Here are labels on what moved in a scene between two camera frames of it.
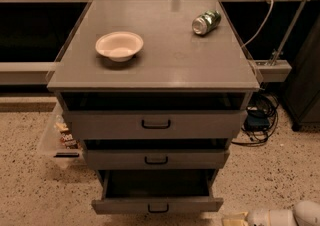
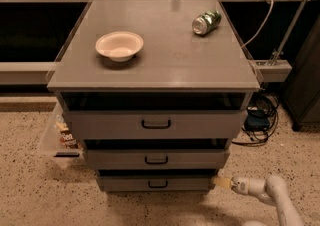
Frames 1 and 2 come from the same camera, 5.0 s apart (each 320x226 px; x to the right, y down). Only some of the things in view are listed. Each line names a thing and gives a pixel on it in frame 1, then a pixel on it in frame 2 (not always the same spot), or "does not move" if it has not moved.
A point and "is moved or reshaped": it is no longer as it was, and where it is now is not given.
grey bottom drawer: x=130 y=191 is moved or reshaped
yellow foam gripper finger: x=237 y=219 -> x=224 y=181
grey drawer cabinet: x=156 y=90 does not move
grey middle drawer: x=156 y=154 does not move
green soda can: x=205 y=22 does not move
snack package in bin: x=66 y=136 does not move
